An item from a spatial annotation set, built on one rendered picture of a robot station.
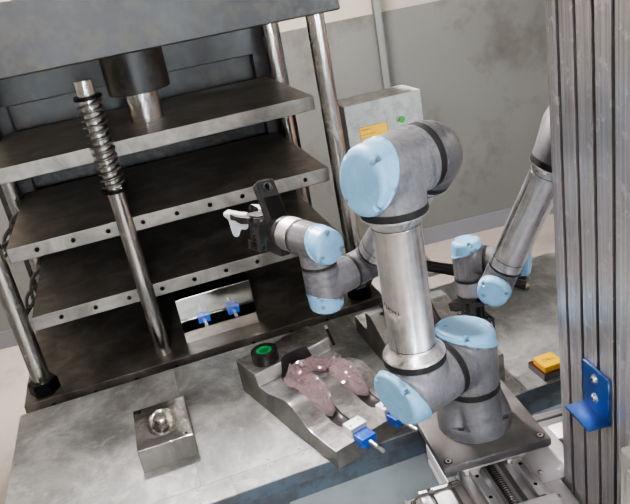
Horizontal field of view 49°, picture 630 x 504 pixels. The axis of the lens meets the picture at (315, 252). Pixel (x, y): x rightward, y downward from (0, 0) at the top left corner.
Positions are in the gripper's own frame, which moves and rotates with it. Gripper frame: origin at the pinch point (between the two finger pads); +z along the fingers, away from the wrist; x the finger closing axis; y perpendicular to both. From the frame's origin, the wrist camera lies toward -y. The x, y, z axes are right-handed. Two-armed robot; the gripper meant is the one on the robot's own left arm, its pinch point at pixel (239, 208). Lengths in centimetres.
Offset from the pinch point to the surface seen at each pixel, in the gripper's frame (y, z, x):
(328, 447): 60, -19, 8
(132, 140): -9, 76, 6
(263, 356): 50, 17, 13
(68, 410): 70, 65, -32
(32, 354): 56, 84, -35
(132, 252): 27, 72, -1
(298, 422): 60, -5, 8
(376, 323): 47, 7, 47
